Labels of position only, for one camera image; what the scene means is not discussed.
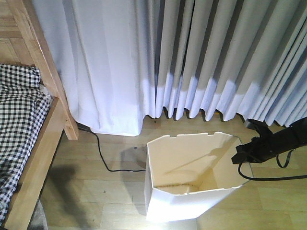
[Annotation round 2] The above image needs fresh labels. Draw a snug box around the black white checkered bedding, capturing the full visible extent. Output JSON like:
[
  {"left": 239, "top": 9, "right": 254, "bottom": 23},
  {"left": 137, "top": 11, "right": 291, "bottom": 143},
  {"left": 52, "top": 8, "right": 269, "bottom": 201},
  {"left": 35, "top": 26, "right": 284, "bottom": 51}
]
[{"left": 0, "top": 64, "right": 50, "bottom": 221}]

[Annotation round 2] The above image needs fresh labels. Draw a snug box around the white sheer curtain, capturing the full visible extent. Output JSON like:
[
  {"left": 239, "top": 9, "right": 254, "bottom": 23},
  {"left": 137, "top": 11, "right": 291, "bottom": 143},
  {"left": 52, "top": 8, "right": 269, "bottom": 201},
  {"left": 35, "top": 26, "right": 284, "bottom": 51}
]
[{"left": 33, "top": 0, "right": 155, "bottom": 136}]

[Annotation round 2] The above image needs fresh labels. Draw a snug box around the white plastic trash bin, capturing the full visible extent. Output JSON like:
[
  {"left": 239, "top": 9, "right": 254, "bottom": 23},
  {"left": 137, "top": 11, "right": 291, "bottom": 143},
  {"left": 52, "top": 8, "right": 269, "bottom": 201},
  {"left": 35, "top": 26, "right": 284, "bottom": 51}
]
[{"left": 144, "top": 132, "right": 253, "bottom": 223}]

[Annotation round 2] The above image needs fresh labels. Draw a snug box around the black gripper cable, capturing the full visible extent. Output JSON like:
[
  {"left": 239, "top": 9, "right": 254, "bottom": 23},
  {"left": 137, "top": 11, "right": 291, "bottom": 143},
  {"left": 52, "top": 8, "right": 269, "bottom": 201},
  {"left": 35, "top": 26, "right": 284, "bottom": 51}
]
[{"left": 237, "top": 148, "right": 307, "bottom": 182}]

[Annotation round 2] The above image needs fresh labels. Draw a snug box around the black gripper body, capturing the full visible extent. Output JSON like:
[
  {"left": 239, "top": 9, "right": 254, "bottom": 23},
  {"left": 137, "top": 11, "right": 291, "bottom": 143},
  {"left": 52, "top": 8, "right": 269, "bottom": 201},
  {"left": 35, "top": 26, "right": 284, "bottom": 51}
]
[{"left": 231, "top": 119, "right": 281, "bottom": 164}]

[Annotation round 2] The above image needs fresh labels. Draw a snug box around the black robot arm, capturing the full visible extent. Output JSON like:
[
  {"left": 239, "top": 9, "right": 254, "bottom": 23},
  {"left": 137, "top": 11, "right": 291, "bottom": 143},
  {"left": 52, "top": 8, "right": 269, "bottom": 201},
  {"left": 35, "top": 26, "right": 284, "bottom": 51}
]
[{"left": 231, "top": 118, "right": 307, "bottom": 164}]

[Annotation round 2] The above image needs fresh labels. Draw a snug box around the wooden bed frame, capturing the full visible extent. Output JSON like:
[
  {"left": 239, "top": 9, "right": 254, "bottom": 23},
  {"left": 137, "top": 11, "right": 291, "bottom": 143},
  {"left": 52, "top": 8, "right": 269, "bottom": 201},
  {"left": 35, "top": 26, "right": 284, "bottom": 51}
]
[{"left": 0, "top": 0, "right": 79, "bottom": 230}]

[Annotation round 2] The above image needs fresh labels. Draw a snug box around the grey pleated curtain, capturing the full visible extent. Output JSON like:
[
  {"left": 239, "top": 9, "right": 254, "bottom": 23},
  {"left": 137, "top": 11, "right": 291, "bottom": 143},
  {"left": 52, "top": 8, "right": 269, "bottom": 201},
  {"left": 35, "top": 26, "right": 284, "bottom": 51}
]
[{"left": 134, "top": 0, "right": 307, "bottom": 127}]

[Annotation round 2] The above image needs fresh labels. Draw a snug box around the black power cord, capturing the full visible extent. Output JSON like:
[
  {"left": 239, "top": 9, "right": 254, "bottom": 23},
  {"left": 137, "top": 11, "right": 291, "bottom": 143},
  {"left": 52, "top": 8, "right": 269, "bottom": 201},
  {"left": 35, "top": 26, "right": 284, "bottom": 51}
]
[{"left": 76, "top": 122, "right": 146, "bottom": 173}]

